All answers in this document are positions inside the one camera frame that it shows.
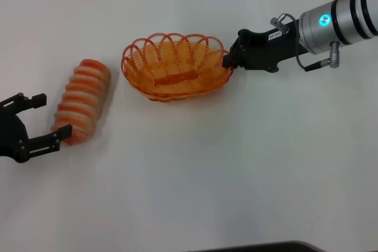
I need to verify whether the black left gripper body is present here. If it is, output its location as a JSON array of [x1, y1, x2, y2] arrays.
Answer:
[[0, 106, 31, 165]]

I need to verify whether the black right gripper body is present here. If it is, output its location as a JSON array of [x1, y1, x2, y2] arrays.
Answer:
[[236, 17, 308, 73]]

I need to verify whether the orange striped shrimp toy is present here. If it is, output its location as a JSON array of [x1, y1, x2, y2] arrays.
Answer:
[[50, 58, 112, 146]]

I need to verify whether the orange woven plastic basket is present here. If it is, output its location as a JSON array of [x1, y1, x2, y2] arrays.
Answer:
[[120, 32, 234, 103]]

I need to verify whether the black robot torso edge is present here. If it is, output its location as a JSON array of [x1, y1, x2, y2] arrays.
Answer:
[[203, 240, 322, 252]]

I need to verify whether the right arm connector cable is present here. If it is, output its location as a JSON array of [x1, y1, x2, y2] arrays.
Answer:
[[270, 12, 341, 73]]

